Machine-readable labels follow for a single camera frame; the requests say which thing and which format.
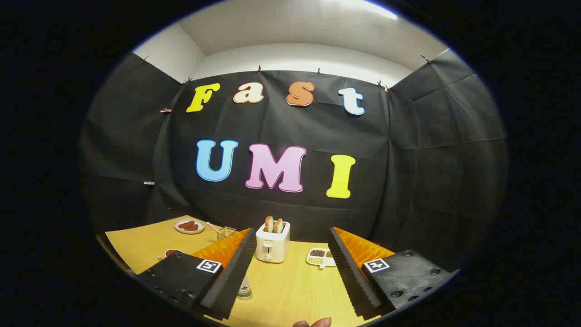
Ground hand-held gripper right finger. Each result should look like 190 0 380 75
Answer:
328 227 459 321

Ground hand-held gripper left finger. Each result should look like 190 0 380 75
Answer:
135 228 258 321

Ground clear plastic juice bottle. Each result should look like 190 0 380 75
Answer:
236 275 253 300

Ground white divided dish with beans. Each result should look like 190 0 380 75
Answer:
306 248 337 269

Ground white toaster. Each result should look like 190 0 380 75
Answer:
256 221 291 264

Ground wooden table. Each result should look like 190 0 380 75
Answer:
105 215 395 327

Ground small beige plate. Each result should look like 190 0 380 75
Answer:
173 218 206 235

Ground black backdrop cloth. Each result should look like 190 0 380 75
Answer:
79 48 509 273

